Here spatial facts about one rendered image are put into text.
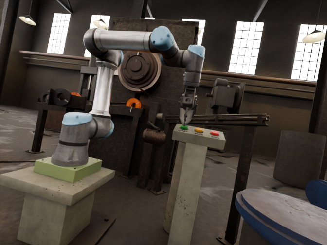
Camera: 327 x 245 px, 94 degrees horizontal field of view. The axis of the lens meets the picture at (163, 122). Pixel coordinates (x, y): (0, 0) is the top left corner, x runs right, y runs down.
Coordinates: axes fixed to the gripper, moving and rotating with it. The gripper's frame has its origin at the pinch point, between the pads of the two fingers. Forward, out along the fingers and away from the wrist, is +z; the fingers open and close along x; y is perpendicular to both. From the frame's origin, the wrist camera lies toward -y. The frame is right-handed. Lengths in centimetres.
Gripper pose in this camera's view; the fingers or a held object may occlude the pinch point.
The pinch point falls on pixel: (184, 124)
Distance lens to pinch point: 75.9
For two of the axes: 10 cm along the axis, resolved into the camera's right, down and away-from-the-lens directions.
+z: -1.1, 9.4, 3.3
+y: 2.4, -3.0, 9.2
